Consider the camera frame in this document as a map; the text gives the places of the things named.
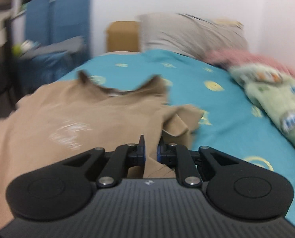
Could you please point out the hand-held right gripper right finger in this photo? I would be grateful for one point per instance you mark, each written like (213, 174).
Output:
(159, 155)

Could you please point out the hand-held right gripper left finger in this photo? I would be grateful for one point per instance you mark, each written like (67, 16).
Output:
(143, 155)

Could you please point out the tan printed t-shirt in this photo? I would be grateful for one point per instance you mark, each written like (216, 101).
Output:
(75, 124)

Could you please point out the tan padded headboard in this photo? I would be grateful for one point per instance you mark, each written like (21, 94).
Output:
(122, 36)

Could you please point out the grey pillow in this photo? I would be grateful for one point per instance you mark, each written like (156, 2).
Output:
(187, 34)

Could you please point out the green cartoon blanket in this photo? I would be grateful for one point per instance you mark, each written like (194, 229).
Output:
(278, 99)

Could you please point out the pink fluffy blanket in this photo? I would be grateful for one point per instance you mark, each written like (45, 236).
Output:
(256, 59)

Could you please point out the grey folded cloth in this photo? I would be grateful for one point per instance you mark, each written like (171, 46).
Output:
(58, 45)

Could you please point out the yellow pillow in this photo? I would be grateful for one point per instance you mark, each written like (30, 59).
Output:
(229, 22)

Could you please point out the small plush toy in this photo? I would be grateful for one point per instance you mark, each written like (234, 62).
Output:
(19, 49)

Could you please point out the white and dark table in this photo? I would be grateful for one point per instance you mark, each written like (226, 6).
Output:
(1, 12)

